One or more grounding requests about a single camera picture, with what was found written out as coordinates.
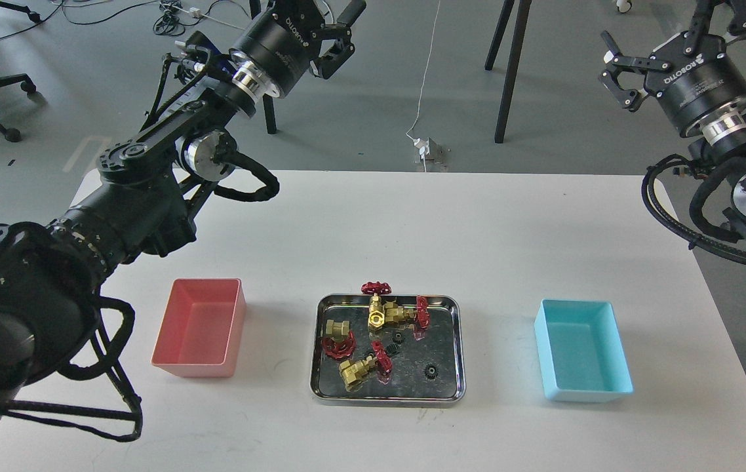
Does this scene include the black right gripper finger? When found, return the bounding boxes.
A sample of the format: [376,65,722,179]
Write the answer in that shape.
[600,31,672,73]
[600,69,648,111]

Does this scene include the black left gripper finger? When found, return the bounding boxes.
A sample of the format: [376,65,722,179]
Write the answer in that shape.
[311,39,355,80]
[320,0,366,40]

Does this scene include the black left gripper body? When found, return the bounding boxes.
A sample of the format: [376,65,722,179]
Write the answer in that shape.
[230,1,323,98]

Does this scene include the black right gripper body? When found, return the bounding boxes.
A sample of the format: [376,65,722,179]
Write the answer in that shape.
[650,35,746,138]

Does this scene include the brass valve red handle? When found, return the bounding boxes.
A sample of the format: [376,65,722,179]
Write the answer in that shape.
[361,281,392,331]
[384,296,431,329]
[339,340,392,392]
[320,319,356,361]

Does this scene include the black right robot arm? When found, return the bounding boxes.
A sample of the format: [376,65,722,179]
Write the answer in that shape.
[600,26,746,266]

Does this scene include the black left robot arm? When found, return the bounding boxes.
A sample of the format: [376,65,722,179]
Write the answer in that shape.
[0,1,366,442]

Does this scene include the blue plastic box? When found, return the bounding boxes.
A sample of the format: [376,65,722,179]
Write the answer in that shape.
[534,298,635,403]

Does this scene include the pink plastic box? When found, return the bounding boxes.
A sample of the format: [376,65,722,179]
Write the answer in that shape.
[151,279,246,378]

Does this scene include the black stand leg right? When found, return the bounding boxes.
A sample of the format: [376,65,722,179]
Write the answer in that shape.
[484,1,532,144]

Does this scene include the white power adapter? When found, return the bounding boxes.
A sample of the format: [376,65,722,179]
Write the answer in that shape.
[412,138,448,165]

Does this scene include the metal tray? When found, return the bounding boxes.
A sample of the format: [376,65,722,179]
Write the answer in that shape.
[309,294,466,408]

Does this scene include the white cable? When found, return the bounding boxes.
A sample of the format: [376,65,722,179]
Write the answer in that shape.
[405,0,442,172]

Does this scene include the black floor cables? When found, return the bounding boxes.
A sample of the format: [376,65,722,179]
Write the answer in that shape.
[0,0,262,47]

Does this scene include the upright brass valve red handle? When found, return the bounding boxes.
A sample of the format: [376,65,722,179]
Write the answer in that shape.
[361,281,392,331]

